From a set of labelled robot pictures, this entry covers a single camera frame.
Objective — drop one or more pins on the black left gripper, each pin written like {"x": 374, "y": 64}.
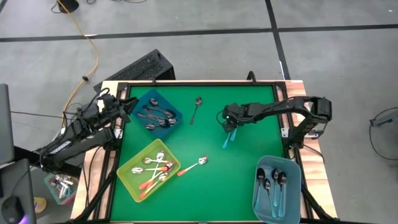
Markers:
{"x": 113, "y": 107}

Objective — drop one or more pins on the dark monitor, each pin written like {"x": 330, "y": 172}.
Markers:
{"x": 6, "y": 124}

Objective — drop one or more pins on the black round stand base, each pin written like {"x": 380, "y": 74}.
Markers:
{"x": 70, "y": 4}

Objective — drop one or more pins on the blue plastic bin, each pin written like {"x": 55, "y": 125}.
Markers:
{"x": 161, "y": 132}

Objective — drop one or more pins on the yellow disc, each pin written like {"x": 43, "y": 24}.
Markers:
{"x": 40, "y": 205}

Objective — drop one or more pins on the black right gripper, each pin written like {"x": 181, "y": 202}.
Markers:
{"x": 236, "y": 113}

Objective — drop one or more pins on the green table mat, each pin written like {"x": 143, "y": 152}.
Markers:
{"x": 217, "y": 186}

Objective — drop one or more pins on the grey-blue plastic bin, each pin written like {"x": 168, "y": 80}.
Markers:
{"x": 290, "y": 202}

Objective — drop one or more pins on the black gantry strut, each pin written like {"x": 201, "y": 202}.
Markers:
{"x": 102, "y": 186}
{"x": 311, "y": 199}

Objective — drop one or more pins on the silver metal spoon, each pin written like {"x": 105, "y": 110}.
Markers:
{"x": 136, "y": 170}

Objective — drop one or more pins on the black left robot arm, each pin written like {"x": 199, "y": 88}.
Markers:
{"x": 71, "y": 141}

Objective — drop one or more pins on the silver clamp bracket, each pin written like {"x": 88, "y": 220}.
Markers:
{"x": 312, "y": 134}

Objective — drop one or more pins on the black computer mouse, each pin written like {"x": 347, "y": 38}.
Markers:
{"x": 11, "y": 210}

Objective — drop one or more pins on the teal box of small parts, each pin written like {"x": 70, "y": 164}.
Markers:
{"x": 60, "y": 188}

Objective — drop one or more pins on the yellow-green plastic tray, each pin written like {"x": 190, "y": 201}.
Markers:
{"x": 130, "y": 179}

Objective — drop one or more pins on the black side table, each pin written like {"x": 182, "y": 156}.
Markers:
{"x": 70, "y": 169}

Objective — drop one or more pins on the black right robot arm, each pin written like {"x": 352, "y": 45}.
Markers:
{"x": 280, "y": 107}

